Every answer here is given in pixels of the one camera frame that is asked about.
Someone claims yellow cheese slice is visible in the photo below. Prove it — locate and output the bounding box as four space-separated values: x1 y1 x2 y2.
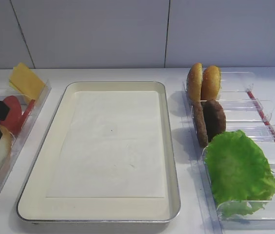
9 62 45 99
9 79 37 104

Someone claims clear acrylic left food rack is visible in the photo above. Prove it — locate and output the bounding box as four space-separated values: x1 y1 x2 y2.
0 80 51 193

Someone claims green lettuce leaf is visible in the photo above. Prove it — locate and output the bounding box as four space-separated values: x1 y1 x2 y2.
204 130 275 217

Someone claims white parchment paper sheet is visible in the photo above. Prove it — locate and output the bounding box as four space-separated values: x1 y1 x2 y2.
45 90 166 198

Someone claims red tomato slice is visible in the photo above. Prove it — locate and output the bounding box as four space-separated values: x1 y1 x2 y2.
0 96 22 135
17 99 35 134

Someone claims sesame bun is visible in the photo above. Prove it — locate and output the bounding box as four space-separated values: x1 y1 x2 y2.
187 63 203 102
201 65 221 100

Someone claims clear acrylic food rack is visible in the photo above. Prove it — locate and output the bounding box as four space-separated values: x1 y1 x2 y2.
0 80 51 193
182 72 275 234

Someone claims cream metal baking tray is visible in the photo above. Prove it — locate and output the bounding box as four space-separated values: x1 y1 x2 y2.
17 81 181 223

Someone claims clear acrylic right food rack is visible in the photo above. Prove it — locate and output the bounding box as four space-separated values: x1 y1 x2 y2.
182 72 275 234

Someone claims dark brown meat patty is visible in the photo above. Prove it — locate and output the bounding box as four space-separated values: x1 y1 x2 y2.
203 99 226 142

